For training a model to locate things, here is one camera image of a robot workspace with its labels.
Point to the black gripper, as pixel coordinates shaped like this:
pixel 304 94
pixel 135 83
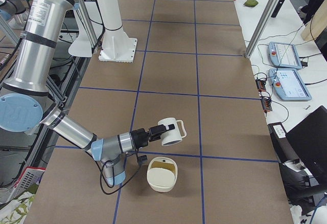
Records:
pixel 138 138

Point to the beige cup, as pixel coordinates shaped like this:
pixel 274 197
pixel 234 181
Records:
pixel 162 174

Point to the green cloth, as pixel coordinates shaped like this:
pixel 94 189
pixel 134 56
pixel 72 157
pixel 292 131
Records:
pixel 250 3

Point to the brown table mat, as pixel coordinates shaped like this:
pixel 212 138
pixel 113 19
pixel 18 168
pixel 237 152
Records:
pixel 189 65

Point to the orange terminal block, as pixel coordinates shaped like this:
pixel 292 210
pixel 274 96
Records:
pixel 266 104
pixel 261 85

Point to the far teach pendant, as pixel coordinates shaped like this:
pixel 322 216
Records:
pixel 284 55

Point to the teach pendant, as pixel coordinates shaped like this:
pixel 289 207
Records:
pixel 288 85
pixel 284 55

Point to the black box with label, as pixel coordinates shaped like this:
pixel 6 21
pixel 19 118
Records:
pixel 282 147

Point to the wooden plank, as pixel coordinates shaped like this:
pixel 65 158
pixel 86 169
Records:
pixel 316 25

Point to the white perforated basket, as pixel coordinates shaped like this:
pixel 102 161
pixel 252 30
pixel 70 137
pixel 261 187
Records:
pixel 29 176

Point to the near teach pendant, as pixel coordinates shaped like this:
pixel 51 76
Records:
pixel 288 85

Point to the black laptop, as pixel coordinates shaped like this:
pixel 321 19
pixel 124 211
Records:
pixel 308 140

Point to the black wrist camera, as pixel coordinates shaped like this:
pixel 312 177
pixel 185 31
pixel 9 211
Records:
pixel 142 159

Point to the aluminium frame post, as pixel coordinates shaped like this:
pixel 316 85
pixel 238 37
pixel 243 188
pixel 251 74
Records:
pixel 260 27

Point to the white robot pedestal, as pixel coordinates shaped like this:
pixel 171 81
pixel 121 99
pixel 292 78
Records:
pixel 116 45

